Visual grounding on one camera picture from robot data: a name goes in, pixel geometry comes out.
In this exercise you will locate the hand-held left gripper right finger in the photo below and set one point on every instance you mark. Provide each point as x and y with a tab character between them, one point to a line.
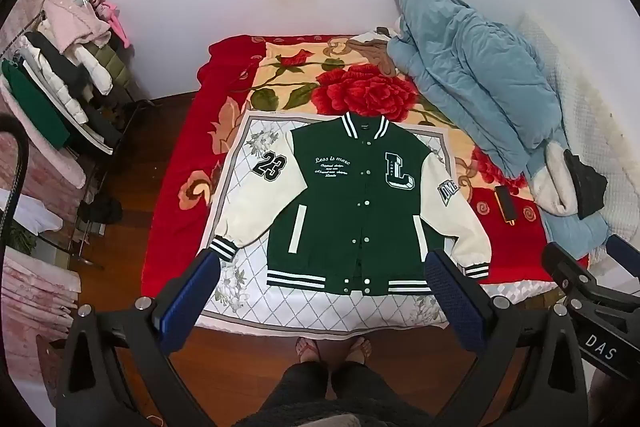
452	297

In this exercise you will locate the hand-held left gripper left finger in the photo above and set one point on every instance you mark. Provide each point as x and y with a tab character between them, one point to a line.
190	297

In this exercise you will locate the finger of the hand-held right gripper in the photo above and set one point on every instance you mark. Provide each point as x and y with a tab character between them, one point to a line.
625	259
570	274

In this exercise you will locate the green varsity jacket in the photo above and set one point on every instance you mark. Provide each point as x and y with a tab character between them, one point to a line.
350	207

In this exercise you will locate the metal clothes rack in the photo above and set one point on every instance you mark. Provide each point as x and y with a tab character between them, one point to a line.
100	167

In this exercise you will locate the black cloth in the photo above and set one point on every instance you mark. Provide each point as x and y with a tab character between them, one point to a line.
587	187

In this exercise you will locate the white fleece cloth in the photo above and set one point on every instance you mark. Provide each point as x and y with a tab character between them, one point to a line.
555	187

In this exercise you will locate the black orange handheld device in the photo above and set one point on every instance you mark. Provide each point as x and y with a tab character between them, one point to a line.
505	204

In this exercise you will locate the white floral quilted mat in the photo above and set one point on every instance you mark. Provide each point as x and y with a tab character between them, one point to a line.
250	212

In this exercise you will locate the red rose blanket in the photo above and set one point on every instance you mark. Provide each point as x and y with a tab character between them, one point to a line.
175	187

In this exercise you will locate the black shoes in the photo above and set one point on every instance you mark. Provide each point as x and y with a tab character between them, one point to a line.
100	209

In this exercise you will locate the person's right leg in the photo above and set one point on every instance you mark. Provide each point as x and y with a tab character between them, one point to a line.
357	382

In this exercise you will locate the person's leg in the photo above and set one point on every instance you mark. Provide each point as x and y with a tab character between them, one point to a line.
357	382
300	382

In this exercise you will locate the person's left leg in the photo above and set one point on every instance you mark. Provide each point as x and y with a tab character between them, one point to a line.
300	382

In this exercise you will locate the pink fleece blanket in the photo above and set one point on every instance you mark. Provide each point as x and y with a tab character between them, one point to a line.
35	307

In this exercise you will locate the white quilted bedspread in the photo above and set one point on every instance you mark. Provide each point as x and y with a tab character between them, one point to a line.
595	97

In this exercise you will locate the person's dark fleece top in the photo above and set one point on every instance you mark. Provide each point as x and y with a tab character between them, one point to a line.
320	417

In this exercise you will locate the white folded cloth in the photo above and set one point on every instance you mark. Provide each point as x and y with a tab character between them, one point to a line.
30	212

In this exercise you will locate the blue duvet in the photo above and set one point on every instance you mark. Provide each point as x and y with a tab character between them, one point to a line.
475	72

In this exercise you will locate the white puffer jacket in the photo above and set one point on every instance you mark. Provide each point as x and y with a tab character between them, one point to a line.
65	92

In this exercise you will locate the olive puffer vest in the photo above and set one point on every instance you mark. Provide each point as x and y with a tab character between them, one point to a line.
112	67

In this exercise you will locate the green garment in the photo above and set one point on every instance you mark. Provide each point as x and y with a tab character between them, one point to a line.
35	107

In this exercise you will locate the black hanging garment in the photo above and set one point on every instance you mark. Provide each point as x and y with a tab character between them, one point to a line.
60	67

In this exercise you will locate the bright pink cloth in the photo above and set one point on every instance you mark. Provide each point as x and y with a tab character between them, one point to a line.
117	24

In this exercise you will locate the pink fluffy garment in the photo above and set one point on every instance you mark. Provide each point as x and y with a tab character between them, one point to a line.
75	14

